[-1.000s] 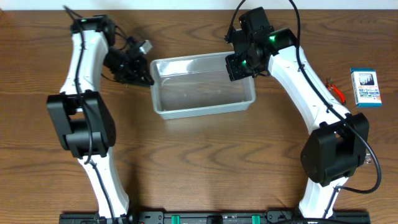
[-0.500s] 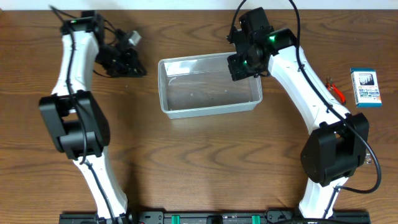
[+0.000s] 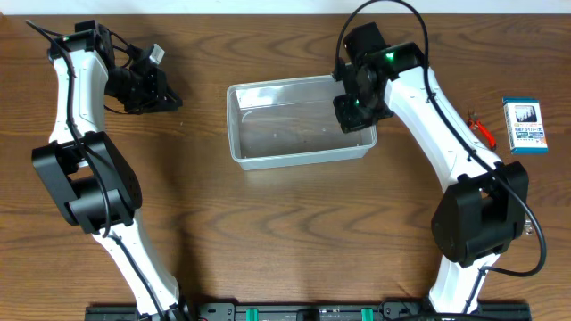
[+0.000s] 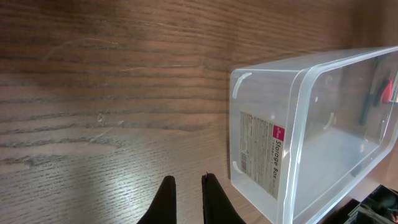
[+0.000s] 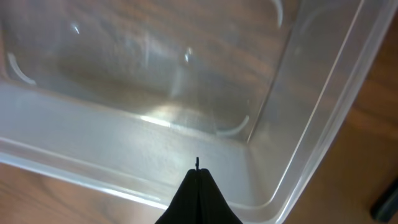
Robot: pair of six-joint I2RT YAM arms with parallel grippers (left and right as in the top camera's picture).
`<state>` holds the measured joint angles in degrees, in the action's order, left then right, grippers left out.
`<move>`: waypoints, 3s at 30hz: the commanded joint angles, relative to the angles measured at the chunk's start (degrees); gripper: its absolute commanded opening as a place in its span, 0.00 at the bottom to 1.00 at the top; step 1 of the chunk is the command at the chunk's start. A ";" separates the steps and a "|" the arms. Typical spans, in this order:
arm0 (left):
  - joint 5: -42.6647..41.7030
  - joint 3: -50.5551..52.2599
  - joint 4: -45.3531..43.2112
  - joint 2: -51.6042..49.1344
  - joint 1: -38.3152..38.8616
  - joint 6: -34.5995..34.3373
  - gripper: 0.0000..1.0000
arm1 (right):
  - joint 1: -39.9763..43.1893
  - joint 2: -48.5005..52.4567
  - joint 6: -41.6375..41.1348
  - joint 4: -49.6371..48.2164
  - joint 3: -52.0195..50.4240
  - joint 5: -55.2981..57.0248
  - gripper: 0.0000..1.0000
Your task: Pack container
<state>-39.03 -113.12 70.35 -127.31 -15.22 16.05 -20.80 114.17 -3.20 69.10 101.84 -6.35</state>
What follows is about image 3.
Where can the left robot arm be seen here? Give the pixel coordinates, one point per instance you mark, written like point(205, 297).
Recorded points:
point(90, 182)

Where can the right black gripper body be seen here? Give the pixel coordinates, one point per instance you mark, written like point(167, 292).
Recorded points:
point(350, 116)

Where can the silver wrench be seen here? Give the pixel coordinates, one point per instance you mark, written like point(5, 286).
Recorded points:
point(528, 226)

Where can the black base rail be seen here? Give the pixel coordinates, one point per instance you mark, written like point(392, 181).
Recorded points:
point(386, 310)

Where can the red handled pliers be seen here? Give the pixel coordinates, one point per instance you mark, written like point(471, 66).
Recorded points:
point(474, 123)

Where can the clear plastic container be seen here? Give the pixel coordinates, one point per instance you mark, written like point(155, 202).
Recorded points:
point(290, 122)

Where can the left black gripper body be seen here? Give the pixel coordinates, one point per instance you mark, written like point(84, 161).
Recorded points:
point(157, 90)

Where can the blue white screw box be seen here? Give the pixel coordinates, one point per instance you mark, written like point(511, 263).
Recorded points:
point(525, 128)

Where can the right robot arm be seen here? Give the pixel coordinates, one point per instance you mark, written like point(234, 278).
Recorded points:
point(479, 215)

